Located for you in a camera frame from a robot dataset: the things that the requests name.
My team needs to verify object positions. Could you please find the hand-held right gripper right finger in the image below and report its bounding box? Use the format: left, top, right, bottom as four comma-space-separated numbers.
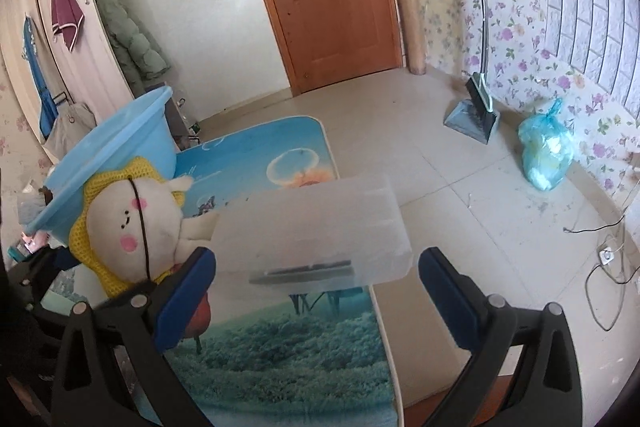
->
417, 247, 585, 427

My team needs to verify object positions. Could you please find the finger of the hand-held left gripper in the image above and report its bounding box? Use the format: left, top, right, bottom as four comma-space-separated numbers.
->
9, 246, 83, 288

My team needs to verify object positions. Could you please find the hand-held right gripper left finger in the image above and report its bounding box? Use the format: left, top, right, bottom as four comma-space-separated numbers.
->
50, 246, 218, 427

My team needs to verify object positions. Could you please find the yellow and white plush toy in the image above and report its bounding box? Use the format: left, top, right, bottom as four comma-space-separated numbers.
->
67, 157, 221, 298

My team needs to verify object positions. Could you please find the light blue plastic basin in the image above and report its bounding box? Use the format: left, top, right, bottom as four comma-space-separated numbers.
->
27, 86, 180, 248

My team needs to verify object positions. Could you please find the clear plastic box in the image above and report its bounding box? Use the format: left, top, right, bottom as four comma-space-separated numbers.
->
212, 174, 415, 294

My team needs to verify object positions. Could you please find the beige cloth bag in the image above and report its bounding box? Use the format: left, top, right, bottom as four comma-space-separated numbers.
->
42, 102, 98, 158

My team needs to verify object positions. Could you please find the blue garment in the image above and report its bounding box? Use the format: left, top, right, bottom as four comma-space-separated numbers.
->
22, 17, 58, 140

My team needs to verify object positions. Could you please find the blue plastic trash bag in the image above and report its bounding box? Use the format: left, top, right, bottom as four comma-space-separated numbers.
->
517, 98, 576, 192

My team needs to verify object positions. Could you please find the grey dustpan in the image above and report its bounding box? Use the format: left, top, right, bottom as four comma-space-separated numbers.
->
444, 74, 501, 145

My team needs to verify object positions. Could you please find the green padded coat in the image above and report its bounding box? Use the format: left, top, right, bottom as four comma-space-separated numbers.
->
87, 0, 171, 100

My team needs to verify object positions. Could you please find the maroon towel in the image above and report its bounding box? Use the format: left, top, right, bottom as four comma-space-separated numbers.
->
50, 0, 86, 52

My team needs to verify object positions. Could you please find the beige wardrobe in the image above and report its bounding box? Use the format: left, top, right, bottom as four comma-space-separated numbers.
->
0, 0, 136, 162

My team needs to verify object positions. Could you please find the broom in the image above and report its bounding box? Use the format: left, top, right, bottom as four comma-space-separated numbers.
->
475, 0, 501, 118

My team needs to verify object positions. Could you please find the black cable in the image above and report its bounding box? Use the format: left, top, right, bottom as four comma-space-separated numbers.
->
562, 207, 640, 333

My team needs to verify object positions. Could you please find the white brick wall panel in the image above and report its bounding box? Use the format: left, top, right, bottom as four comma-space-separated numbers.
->
540, 0, 640, 108

